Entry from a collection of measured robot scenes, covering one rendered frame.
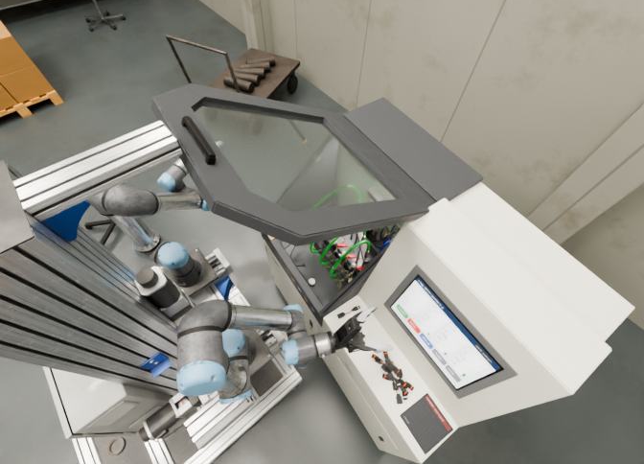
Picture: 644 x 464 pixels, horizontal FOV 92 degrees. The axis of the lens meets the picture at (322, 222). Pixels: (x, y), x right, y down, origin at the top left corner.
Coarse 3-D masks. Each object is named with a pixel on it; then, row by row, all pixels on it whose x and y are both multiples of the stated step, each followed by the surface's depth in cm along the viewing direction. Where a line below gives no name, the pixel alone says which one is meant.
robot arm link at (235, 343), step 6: (228, 330) 122; (234, 330) 122; (222, 336) 120; (228, 336) 120; (234, 336) 120; (240, 336) 120; (228, 342) 119; (234, 342) 119; (240, 342) 119; (246, 342) 127; (228, 348) 117; (234, 348) 117; (240, 348) 118; (246, 348) 124; (228, 354) 116; (234, 354) 117; (240, 354) 119; (246, 354) 122
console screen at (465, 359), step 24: (408, 288) 127; (432, 288) 117; (408, 312) 132; (432, 312) 120; (456, 312) 111; (432, 336) 125; (456, 336) 115; (480, 336) 106; (432, 360) 130; (456, 360) 118; (480, 360) 109; (504, 360) 101; (456, 384) 122; (480, 384) 113
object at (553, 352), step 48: (432, 240) 114; (480, 240) 114; (384, 288) 141; (480, 288) 104; (528, 288) 104; (528, 336) 95; (576, 336) 96; (432, 384) 135; (528, 384) 97; (576, 384) 88; (384, 432) 155
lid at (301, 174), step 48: (192, 96) 100; (240, 96) 118; (192, 144) 81; (240, 144) 96; (288, 144) 111; (336, 144) 132; (240, 192) 75; (288, 192) 88; (336, 192) 101; (384, 192) 119; (288, 240) 75
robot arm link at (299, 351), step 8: (304, 336) 103; (312, 336) 102; (288, 344) 100; (296, 344) 100; (304, 344) 100; (312, 344) 100; (288, 352) 98; (296, 352) 98; (304, 352) 99; (312, 352) 99; (288, 360) 98; (296, 360) 98; (304, 360) 100
